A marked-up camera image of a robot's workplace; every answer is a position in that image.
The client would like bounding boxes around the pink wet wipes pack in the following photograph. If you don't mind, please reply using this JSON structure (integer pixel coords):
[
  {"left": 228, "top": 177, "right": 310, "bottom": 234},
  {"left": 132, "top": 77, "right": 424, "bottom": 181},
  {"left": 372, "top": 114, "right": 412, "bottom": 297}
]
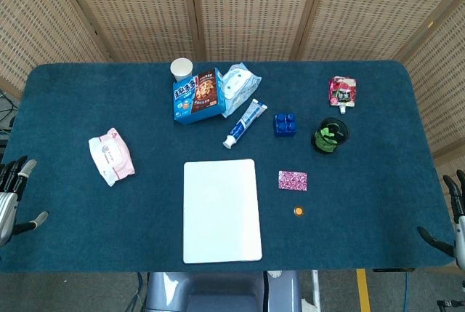
[{"left": 88, "top": 127, "right": 136, "bottom": 187}]

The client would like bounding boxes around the white table leg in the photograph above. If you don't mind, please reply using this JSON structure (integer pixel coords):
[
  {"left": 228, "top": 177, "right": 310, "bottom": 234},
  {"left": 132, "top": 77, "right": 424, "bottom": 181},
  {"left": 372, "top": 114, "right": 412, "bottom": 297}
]
[{"left": 310, "top": 270, "right": 322, "bottom": 308}]

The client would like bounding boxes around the blue building block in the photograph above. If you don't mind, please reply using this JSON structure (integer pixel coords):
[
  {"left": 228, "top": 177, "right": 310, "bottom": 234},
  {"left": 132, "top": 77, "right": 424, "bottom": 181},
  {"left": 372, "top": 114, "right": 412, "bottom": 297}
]
[{"left": 272, "top": 112, "right": 299, "bottom": 139}]

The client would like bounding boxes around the blue cookie box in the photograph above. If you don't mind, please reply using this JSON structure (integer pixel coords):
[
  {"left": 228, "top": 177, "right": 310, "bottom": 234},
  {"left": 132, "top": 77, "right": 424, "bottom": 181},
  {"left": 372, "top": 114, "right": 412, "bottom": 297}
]
[{"left": 171, "top": 67, "right": 225, "bottom": 126}]

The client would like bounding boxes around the white paper cup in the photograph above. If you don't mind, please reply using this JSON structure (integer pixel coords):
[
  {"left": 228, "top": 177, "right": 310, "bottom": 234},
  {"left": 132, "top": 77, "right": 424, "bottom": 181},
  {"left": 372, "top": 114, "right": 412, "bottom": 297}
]
[{"left": 169, "top": 57, "right": 194, "bottom": 82}]

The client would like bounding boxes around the light blue wet wipes pack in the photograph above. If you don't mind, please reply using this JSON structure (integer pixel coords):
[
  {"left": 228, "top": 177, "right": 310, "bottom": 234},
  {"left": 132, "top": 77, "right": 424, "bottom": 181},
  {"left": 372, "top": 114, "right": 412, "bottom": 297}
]
[{"left": 219, "top": 63, "right": 262, "bottom": 119}]

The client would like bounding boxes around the woven bamboo folding screen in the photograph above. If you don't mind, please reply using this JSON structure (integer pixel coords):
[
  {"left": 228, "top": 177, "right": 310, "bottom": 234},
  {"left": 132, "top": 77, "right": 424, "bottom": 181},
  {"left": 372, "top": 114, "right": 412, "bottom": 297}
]
[{"left": 0, "top": 0, "right": 465, "bottom": 196}]

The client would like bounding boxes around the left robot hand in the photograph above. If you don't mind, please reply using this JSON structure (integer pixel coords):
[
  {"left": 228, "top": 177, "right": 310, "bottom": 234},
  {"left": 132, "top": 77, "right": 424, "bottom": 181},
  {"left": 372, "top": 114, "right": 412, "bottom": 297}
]
[{"left": 0, "top": 155, "right": 49, "bottom": 248}]

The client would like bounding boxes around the red drink pouch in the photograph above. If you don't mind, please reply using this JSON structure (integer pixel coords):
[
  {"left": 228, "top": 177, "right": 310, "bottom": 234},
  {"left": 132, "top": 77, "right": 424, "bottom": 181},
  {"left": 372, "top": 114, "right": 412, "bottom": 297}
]
[{"left": 328, "top": 75, "right": 357, "bottom": 114}]

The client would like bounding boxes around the teal table mat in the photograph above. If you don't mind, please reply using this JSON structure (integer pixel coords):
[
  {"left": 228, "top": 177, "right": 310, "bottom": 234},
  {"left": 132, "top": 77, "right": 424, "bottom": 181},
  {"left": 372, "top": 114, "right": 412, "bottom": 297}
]
[{"left": 0, "top": 59, "right": 459, "bottom": 273}]

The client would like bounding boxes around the green cloth in holder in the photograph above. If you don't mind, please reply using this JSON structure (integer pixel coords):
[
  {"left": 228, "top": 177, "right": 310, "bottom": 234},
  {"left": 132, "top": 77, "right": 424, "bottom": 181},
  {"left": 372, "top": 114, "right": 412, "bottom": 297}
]
[{"left": 315, "top": 125, "right": 345, "bottom": 152}]

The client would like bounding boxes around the white rectangular board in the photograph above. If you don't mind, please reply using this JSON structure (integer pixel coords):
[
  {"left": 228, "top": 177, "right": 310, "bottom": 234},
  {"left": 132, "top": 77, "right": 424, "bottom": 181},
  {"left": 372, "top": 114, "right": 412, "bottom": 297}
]
[{"left": 182, "top": 159, "right": 263, "bottom": 265}]

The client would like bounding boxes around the grey blue robot torso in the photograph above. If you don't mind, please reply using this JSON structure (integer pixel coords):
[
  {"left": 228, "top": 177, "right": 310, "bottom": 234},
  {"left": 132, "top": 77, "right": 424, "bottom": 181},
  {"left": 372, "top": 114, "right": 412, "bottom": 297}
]
[{"left": 145, "top": 271, "right": 303, "bottom": 312}]

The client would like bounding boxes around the black mesh pen holder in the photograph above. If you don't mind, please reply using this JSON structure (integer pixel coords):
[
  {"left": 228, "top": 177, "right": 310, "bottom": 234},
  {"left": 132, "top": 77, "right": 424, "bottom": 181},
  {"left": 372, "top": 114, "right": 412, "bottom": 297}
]
[{"left": 310, "top": 117, "right": 350, "bottom": 154}]

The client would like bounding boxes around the pink patterned small packet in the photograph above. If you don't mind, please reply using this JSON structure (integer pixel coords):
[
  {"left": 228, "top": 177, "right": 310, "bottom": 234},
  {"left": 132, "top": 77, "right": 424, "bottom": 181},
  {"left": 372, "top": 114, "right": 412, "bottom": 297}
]
[{"left": 277, "top": 170, "right": 309, "bottom": 192}]

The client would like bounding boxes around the blue white toothpaste tube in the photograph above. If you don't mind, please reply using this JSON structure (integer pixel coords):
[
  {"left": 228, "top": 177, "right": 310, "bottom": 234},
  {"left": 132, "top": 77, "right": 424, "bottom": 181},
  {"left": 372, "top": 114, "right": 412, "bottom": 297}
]
[{"left": 222, "top": 98, "right": 269, "bottom": 150}]

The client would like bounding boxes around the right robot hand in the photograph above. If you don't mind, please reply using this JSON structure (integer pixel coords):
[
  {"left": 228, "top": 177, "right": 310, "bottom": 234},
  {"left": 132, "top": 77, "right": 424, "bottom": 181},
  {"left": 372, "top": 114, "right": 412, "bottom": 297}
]
[{"left": 416, "top": 169, "right": 465, "bottom": 259}]

